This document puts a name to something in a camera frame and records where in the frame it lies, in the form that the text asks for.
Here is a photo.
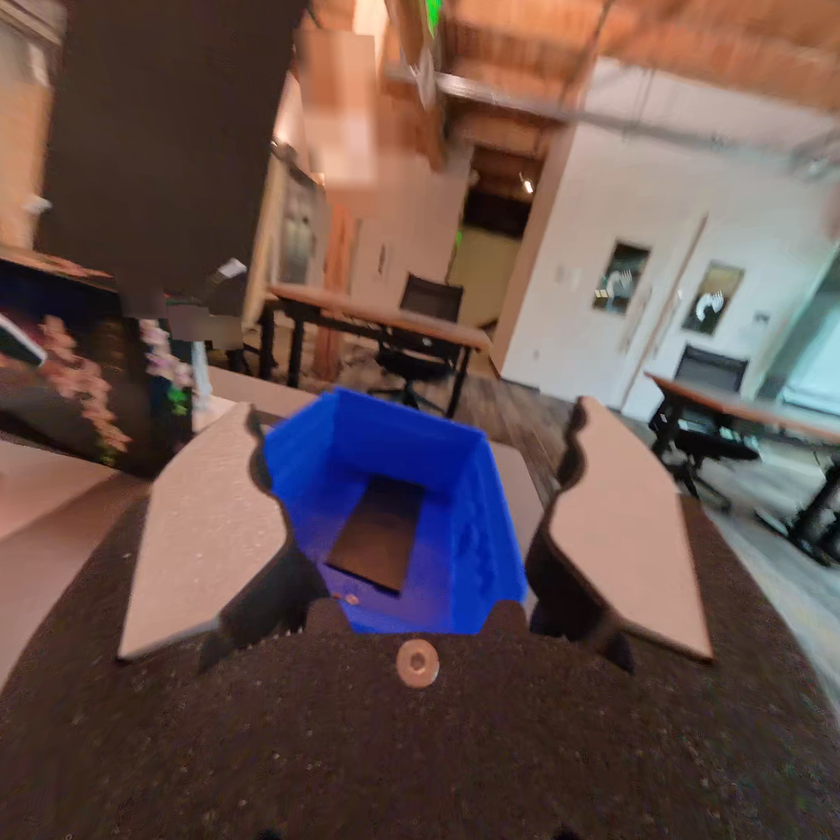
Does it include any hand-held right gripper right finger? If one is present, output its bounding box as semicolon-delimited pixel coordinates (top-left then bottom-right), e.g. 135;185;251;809
525;397;716;664

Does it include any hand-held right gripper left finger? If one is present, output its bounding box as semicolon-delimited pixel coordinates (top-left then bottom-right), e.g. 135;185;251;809
119;405;305;664

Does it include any blue plastic bin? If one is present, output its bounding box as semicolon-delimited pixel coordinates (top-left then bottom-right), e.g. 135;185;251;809
263;385;530;637

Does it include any black flower print box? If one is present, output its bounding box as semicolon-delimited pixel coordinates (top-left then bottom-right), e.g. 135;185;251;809
0;250;200;481

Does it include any white double door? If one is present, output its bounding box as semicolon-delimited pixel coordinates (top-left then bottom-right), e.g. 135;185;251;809
775;243;840;410

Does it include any black panel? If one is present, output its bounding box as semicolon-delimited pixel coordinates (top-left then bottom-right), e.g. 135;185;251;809
33;0;311;305

